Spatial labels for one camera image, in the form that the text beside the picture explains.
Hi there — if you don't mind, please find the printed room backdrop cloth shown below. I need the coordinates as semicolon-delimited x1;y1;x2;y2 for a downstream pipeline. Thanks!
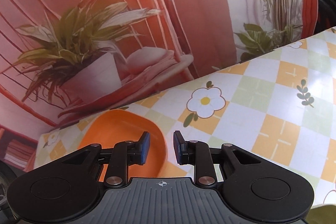
1;0;317;171

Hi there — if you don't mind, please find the checkered floral tablecloth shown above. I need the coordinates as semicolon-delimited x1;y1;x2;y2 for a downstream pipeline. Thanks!
34;27;336;217

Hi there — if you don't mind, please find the green square plate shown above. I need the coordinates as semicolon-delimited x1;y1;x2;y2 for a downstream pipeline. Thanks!
306;205;336;224

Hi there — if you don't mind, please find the orange square plate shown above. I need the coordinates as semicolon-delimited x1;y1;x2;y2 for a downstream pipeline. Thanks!
79;110;167;177

